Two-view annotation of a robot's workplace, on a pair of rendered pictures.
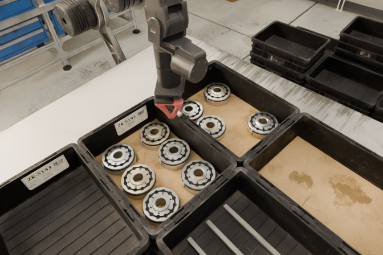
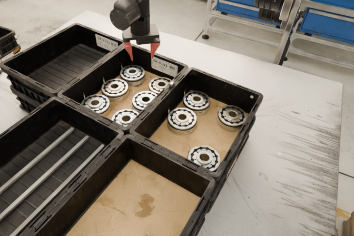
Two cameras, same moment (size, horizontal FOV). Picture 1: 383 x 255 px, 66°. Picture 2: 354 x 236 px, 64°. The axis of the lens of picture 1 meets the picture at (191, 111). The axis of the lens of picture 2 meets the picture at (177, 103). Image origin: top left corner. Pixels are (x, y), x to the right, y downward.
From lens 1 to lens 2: 0.78 m
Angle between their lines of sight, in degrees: 47
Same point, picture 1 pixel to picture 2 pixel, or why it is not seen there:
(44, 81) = (258, 52)
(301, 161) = (167, 205)
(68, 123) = (176, 55)
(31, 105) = not seen: hidden behind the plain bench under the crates
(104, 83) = (228, 58)
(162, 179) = (122, 104)
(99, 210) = not seen: hidden behind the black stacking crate
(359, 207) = not seen: outside the picture
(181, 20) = not seen: outside the picture
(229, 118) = (204, 135)
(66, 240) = (69, 72)
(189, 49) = not seen: outside the picture
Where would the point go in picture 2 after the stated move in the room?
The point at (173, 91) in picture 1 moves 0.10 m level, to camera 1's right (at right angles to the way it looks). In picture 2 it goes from (128, 34) to (136, 53)
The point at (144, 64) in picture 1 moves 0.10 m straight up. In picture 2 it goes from (268, 74) to (274, 58)
